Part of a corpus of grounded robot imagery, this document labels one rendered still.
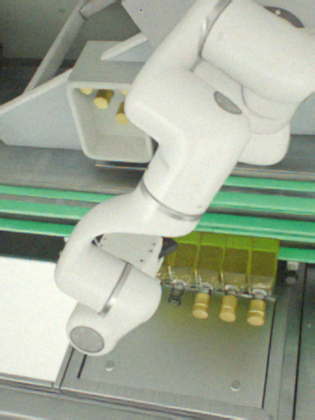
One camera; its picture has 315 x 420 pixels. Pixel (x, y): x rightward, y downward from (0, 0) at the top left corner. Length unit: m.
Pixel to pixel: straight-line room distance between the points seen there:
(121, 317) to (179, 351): 0.61
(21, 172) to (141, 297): 0.87
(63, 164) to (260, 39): 0.96
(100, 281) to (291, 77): 0.34
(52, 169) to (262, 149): 0.74
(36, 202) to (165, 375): 0.53
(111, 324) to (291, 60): 0.40
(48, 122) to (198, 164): 0.96
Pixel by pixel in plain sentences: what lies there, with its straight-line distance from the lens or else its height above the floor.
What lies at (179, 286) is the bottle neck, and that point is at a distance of 1.31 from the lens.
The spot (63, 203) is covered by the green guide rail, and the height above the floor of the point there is 0.93.
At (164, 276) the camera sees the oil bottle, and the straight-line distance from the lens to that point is 1.33.
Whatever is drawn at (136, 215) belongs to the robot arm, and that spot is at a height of 1.39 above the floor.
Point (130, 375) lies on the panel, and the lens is 1.37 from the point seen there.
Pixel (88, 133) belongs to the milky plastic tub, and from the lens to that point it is 1.45.
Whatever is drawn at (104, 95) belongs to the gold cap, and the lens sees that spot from 1.38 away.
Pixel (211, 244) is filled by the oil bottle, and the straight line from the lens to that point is 1.35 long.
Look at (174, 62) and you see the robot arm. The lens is 0.67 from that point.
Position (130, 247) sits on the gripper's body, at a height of 1.27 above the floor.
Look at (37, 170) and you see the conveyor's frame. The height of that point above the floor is 0.84.
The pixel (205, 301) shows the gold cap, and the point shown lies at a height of 1.14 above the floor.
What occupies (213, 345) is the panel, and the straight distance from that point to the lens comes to 1.39.
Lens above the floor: 1.83
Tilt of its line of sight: 40 degrees down
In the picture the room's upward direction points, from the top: 163 degrees counter-clockwise
